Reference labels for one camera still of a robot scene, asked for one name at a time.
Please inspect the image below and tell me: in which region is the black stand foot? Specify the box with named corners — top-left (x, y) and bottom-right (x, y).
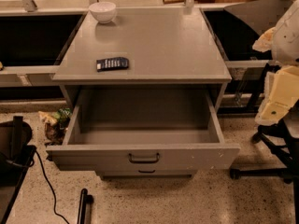
top-left (77, 189), bottom-right (93, 224)

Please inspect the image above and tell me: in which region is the grey drawer cabinet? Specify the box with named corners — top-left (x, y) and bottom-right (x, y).
top-left (51, 6), bottom-right (234, 179)

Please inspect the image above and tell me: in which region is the black lower drawer handle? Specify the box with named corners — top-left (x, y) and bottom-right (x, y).
top-left (138, 170), bottom-right (156, 174)

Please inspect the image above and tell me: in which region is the wooden stick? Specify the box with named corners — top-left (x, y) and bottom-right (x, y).
top-left (163, 0), bottom-right (185, 4)

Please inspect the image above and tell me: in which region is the black cable on floor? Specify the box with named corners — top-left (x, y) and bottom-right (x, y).
top-left (34, 149), bottom-right (71, 224)

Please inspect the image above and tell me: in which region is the black equipment at left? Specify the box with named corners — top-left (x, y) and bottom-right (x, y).
top-left (0, 116), bottom-right (36, 224)

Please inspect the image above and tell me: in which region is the black top drawer handle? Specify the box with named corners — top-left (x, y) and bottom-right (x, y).
top-left (128, 153), bottom-right (160, 164)

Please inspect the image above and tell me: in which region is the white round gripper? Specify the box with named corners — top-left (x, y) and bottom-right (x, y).
top-left (252, 27), bottom-right (299, 126)

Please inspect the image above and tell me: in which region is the black office chair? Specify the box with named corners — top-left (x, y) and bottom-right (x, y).
top-left (223, 0), bottom-right (299, 224)

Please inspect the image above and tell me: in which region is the white ceramic bowl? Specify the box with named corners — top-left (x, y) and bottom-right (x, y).
top-left (89, 2), bottom-right (117, 23)

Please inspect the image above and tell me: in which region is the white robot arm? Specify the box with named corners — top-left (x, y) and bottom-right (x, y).
top-left (252, 0), bottom-right (299, 126)

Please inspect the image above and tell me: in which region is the pile of snack bags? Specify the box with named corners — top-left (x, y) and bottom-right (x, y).
top-left (38, 108), bottom-right (72, 146)

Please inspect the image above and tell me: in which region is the open grey top drawer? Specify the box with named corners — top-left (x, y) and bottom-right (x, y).
top-left (47, 88), bottom-right (240, 176)

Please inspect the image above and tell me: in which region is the black drawer handle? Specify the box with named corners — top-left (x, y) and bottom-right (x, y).
top-left (128, 153), bottom-right (160, 164)
top-left (138, 170), bottom-right (156, 174)

